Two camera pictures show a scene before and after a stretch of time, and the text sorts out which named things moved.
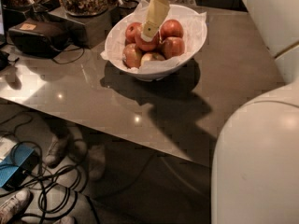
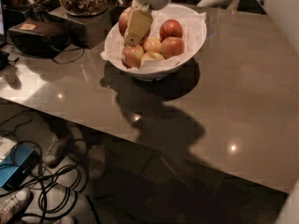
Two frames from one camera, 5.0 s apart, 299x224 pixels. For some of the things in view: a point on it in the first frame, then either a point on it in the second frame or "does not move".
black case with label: (42, 37) does not move
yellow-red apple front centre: (150, 56) does not move
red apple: (148, 46) to (123, 22)
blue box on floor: (18, 166) does not move
